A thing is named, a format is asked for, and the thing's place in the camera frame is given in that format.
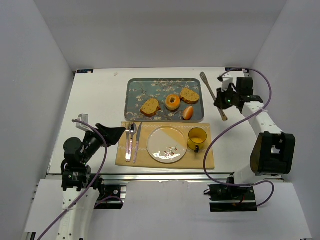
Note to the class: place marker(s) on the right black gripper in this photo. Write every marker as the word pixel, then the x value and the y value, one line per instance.
pixel 222 99

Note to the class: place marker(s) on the orange glazed bagel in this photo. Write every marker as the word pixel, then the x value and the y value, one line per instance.
pixel 172 102

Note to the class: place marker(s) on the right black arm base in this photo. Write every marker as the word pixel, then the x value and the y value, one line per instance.
pixel 227 199

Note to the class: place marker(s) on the right blue corner label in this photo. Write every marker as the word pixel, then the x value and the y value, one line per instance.
pixel 233 69

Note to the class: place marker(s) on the silver spoon pink handle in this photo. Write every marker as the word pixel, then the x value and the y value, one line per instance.
pixel 133 130

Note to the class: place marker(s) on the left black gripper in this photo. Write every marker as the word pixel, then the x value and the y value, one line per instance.
pixel 105 136

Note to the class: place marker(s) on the yellow cloth placemat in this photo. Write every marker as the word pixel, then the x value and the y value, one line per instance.
pixel 191 160

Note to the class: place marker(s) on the bread slice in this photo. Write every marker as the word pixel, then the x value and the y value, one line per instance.
pixel 189 96
pixel 150 107

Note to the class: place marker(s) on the blue corner label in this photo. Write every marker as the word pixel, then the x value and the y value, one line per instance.
pixel 233 69
pixel 84 71

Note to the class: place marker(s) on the silver fork pink handle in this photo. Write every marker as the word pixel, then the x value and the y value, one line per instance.
pixel 127 131

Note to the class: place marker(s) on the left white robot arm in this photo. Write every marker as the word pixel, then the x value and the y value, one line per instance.
pixel 81 189

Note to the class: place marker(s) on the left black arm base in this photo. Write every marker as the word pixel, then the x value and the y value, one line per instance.
pixel 112 195

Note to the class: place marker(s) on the yellow mug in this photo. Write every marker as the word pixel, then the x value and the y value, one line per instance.
pixel 196 139

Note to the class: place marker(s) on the silver knife pink handle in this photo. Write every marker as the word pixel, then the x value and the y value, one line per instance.
pixel 137 142

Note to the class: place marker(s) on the metal serving tongs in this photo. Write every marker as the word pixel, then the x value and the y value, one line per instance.
pixel 206 82

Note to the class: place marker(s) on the cream plate with branch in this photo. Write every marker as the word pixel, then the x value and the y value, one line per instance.
pixel 167 144

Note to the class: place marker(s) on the small orange bun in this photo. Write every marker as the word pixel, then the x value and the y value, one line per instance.
pixel 188 113

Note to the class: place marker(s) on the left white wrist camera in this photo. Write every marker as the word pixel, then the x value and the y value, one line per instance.
pixel 83 118

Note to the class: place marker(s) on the left blue corner label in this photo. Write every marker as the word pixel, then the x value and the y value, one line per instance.
pixel 84 71

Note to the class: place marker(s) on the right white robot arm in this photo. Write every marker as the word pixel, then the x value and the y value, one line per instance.
pixel 273 152

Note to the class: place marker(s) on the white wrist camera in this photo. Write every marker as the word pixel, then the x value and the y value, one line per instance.
pixel 225 80
pixel 83 118

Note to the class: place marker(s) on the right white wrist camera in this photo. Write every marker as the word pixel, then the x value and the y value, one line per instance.
pixel 225 80

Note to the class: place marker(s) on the floral blue serving tray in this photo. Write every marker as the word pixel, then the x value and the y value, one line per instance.
pixel 140 90

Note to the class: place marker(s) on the aluminium front rail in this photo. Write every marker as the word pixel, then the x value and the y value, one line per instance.
pixel 162 177

